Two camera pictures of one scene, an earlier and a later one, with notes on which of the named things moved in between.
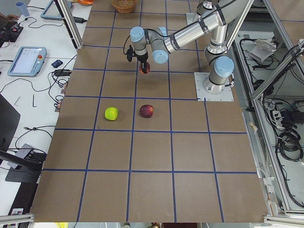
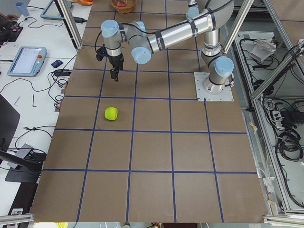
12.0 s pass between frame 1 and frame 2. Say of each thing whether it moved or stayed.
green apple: stayed
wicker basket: stayed
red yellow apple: moved
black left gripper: moved
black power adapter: stayed
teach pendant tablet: stayed
